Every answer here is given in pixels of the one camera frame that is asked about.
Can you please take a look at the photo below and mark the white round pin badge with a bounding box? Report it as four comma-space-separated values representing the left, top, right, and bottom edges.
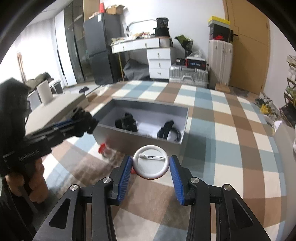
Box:
132, 145, 170, 180

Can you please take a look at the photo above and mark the long black hair clip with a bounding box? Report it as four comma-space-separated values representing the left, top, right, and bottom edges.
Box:
157, 120, 174, 140

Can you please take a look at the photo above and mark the black curved hair claw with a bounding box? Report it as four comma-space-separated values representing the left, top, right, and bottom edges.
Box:
71, 107, 98, 137

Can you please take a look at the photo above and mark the left hand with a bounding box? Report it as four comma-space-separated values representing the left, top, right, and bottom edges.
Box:
5, 158, 49, 203

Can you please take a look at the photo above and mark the grey bedside bench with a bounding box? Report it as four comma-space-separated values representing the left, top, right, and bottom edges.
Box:
26, 93, 89, 135

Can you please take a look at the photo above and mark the white cylinder humidifier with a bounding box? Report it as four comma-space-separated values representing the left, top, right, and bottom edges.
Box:
37, 80, 54, 105

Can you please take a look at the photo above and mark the clear cup red base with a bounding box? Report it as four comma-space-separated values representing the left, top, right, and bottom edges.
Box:
130, 168, 136, 174

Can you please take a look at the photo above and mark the silver grey cardboard box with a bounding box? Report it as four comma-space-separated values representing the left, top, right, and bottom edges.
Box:
93, 98, 189, 156

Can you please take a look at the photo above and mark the black hair claw in box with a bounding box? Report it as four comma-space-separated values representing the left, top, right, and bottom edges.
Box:
115, 113, 138, 133

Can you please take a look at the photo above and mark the checkered bed cover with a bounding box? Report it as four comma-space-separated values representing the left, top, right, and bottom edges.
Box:
41, 80, 292, 241

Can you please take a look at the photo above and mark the white dressing desk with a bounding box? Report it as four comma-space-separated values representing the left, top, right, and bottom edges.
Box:
111, 36, 173, 82

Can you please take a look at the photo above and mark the black refrigerator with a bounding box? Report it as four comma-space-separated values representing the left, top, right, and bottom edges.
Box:
84, 13, 121, 85

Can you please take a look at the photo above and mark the white drawer cabinet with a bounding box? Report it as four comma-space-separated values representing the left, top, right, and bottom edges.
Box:
147, 48, 174, 79

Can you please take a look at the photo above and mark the shoe rack with shoes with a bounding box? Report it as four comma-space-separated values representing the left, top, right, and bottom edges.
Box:
280, 55, 296, 128

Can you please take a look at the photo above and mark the small cardboard box floor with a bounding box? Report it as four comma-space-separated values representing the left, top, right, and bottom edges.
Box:
215, 83, 231, 94

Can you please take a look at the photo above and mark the silver suitcase lying flat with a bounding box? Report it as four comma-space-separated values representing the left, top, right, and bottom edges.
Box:
169, 64, 209, 88

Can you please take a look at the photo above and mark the black bag on desk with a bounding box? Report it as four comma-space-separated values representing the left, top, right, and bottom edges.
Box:
154, 18, 170, 37

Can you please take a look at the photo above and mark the black box on suitcase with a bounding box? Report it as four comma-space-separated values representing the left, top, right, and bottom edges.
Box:
185, 56, 207, 70

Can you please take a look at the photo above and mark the dark flower bouquet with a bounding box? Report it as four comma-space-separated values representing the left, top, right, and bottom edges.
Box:
175, 35, 193, 58

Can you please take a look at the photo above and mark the white upright suitcase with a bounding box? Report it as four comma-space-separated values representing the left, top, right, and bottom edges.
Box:
207, 40, 233, 89

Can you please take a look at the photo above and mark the wooden door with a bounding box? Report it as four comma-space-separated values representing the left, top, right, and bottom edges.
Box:
223, 1, 270, 94

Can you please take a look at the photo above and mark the black red shoe box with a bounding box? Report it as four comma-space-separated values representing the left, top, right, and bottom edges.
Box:
209, 24, 238, 43

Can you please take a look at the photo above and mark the yellow shoe box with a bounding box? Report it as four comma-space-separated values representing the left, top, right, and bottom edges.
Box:
208, 16, 230, 28

